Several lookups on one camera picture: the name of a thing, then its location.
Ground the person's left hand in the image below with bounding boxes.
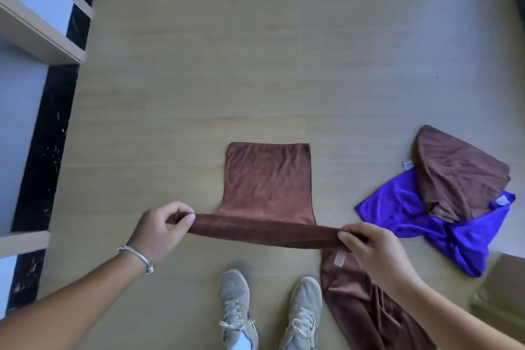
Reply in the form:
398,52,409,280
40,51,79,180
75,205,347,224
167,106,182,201
127,201,197,266

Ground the person's right hand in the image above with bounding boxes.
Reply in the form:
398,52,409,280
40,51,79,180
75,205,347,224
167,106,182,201
337,221,423,301

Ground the purple towel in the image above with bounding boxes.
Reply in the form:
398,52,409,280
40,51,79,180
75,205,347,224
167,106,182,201
354,161,516,279

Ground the brown towel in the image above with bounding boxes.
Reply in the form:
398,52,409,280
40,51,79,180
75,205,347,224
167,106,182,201
166,142,353,254
412,125,511,224
320,249,438,350

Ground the person's left forearm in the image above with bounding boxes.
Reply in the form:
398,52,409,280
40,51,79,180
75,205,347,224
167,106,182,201
0,249,150,350

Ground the person's right forearm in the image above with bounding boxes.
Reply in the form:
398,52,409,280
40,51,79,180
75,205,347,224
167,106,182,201
389,276,525,350

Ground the person's right grey sneaker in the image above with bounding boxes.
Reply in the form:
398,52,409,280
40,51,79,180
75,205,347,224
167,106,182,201
278,276,324,350

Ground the person's grey sneaker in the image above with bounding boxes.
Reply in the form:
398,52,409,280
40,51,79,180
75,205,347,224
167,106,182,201
278,276,324,350
218,269,259,350

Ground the person's left grey sneaker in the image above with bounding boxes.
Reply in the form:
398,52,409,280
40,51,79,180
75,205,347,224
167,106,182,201
218,269,259,350

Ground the brown cardboard box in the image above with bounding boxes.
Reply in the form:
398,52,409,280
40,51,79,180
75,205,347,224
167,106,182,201
469,253,525,332

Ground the silver bracelet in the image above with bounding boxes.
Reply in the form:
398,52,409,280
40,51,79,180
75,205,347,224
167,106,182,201
117,245,154,275

